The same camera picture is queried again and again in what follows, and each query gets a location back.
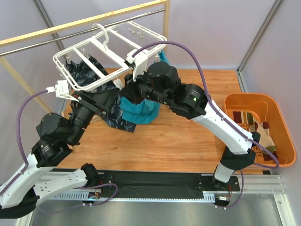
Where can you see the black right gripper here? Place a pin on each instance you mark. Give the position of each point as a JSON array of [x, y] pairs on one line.
[[131, 85]]

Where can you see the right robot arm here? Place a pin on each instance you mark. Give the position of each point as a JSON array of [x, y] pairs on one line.
[[161, 84]]

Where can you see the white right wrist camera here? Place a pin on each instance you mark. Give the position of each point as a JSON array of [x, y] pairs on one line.
[[137, 62]]

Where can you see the teal shorts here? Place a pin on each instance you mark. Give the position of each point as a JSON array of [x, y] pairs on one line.
[[141, 114]]

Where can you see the striped sock maroon toe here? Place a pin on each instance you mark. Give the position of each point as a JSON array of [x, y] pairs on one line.
[[244, 117]]

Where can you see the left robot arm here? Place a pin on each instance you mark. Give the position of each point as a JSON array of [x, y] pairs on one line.
[[23, 192]]

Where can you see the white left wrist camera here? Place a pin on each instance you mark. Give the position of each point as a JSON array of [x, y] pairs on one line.
[[61, 90]]

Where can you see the striped sock in basket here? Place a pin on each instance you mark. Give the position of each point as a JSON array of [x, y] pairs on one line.
[[265, 138]]

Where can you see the metal rack rod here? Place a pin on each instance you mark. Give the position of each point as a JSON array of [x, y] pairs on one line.
[[80, 33]]

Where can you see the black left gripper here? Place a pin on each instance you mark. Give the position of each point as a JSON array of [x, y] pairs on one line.
[[91, 103]]

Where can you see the black base cloth strip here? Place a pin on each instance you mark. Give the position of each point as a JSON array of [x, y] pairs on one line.
[[155, 186]]

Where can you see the white clip drying hanger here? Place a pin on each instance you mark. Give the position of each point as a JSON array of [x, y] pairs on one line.
[[111, 45]]

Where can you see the orange plastic laundry basket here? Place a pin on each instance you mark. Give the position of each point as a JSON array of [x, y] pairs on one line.
[[260, 113]]

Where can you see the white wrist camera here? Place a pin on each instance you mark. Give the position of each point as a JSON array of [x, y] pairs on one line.
[[61, 90], [137, 62]]

